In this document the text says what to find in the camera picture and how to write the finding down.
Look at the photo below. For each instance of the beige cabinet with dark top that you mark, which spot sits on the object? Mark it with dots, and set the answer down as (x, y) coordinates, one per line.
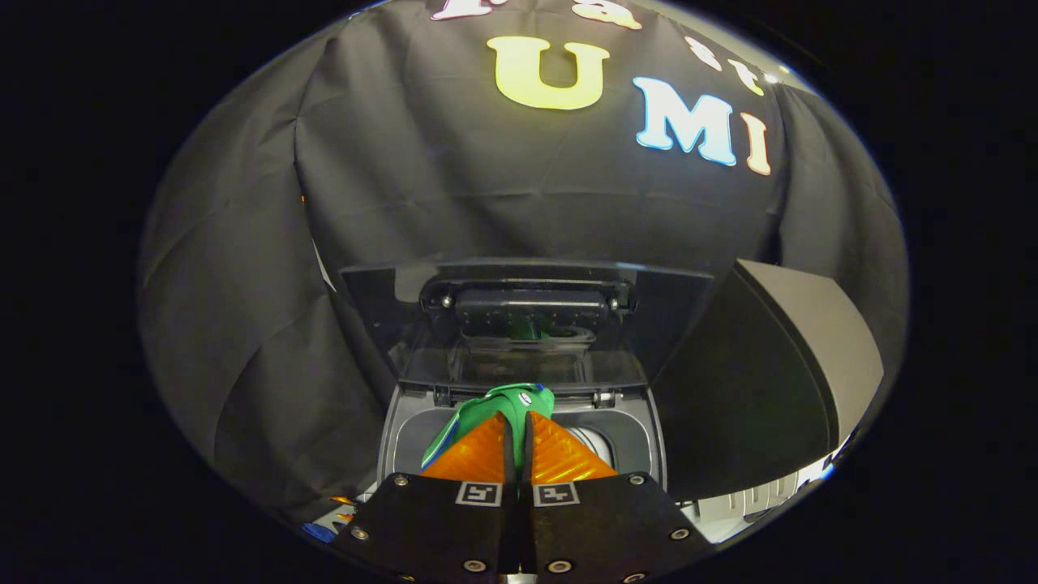
(811, 341)

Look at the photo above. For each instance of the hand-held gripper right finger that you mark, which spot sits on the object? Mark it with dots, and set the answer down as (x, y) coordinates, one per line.
(600, 519)

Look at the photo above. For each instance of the black backdrop cloth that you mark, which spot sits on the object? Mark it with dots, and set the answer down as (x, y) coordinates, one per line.
(486, 186)

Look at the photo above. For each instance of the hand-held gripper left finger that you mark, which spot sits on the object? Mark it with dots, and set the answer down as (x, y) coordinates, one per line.
(438, 519)

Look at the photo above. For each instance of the green polo shirt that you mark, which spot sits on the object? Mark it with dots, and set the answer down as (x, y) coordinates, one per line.
(503, 401)

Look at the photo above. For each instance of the dark washing machine lid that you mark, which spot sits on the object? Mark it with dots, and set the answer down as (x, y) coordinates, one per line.
(649, 324)

